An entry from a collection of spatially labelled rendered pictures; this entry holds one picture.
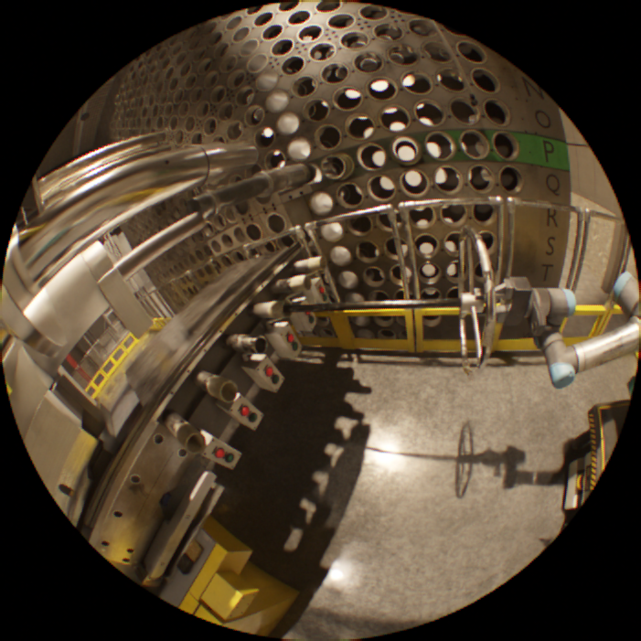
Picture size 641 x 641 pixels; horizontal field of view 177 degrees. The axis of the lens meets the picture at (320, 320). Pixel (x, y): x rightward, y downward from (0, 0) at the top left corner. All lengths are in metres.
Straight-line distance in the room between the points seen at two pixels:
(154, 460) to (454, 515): 1.26
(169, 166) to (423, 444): 1.49
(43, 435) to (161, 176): 0.69
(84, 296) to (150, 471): 0.57
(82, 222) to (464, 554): 1.66
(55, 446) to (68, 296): 0.40
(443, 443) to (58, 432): 1.52
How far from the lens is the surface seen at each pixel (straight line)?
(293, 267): 1.03
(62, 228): 0.49
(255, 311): 0.80
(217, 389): 0.57
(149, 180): 0.54
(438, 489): 1.21
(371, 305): 0.57
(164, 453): 0.79
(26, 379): 0.76
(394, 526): 1.21
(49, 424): 0.69
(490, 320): 0.39
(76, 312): 0.75
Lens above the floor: 1.20
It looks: 35 degrees down
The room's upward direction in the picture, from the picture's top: 25 degrees counter-clockwise
